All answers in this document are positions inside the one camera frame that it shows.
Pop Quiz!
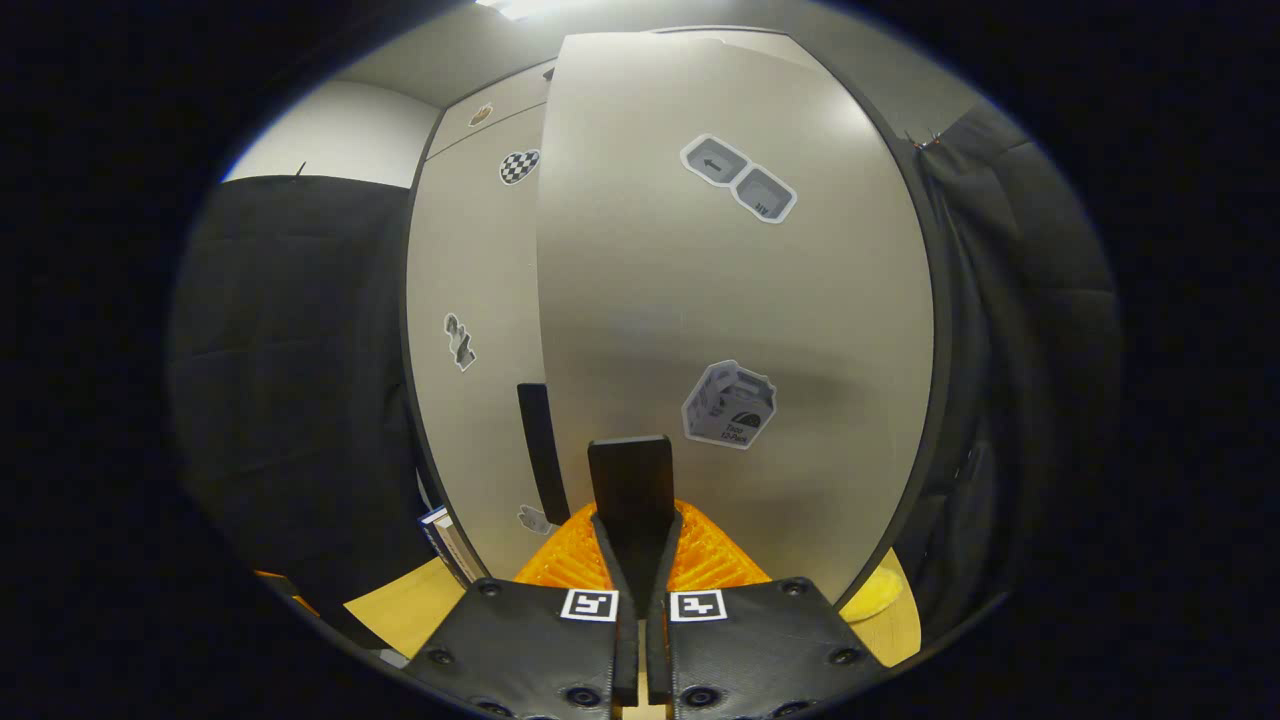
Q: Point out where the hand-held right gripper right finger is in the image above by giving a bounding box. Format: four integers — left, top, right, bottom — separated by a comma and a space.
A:
645, 498, 886, 720

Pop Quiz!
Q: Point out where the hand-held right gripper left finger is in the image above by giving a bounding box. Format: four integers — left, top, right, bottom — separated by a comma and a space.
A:
405, 500, 641, 720

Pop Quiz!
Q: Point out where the beige cabinet door box sticker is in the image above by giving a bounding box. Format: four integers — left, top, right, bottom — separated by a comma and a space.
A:
535, 28, 936, 606

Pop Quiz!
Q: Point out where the beige cabinet door checkered sticker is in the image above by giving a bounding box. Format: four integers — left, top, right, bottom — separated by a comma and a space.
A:
405, 100, 561, 581

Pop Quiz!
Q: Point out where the white and black book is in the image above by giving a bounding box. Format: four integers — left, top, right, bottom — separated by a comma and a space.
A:
418, 505, 486, 591

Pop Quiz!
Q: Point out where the black backdrop cloth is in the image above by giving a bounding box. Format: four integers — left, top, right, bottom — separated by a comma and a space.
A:
170, 100, 1121, 641

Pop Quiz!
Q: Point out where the yellow round sponge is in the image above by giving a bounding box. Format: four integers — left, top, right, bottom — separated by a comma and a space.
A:
838, 570, 906, 623

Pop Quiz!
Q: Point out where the long ceiling light panel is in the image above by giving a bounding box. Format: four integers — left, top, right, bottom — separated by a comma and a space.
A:
475, 0, 601, 21

